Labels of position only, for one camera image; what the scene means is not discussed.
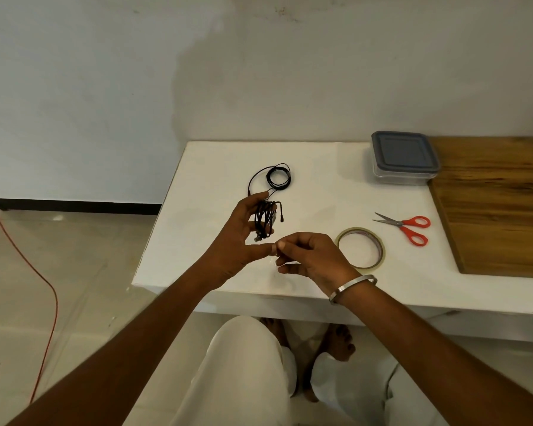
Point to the person's left hand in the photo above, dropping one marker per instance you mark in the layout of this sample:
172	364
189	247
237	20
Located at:
231	248

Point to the person's right hand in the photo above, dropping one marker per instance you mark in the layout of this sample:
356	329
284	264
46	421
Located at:
320	259

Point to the clear tape roll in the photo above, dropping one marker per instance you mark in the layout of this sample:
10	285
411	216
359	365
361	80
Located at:
382	257

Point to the container with grey lid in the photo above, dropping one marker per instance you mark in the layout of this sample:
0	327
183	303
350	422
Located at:
404	155

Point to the person's left forearm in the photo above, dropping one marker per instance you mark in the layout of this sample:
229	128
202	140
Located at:
115	354

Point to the person's right forearm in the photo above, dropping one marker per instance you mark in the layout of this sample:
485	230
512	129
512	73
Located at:
448	359

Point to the person's left foot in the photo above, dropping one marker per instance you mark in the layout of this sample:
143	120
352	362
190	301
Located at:
275	330

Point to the person's foot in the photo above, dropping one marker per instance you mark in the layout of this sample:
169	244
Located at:
275	330
337	341

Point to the person's right foot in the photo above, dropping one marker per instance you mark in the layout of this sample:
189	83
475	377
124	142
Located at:
337	341

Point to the person's white trousers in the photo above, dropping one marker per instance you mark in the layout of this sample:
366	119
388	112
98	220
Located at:
244	377

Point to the black skirting board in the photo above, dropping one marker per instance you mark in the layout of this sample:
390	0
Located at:
80	206

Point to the brown wooden board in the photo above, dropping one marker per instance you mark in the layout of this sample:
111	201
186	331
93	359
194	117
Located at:
502	204

